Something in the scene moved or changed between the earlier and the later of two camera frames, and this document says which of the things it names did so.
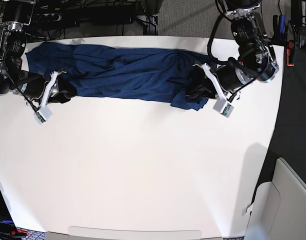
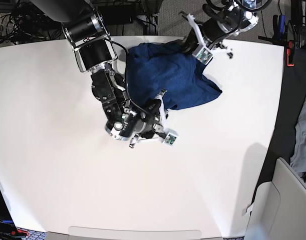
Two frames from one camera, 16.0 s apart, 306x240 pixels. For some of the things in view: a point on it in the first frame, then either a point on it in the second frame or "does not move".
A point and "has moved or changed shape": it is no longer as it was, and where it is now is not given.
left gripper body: [34, 87] -> [153, 123]
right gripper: [227, 78] -> [210, 32]
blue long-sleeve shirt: [99, 70] has moved or changed shape
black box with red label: [4, 227] does not move
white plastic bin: [281, 209] does not move
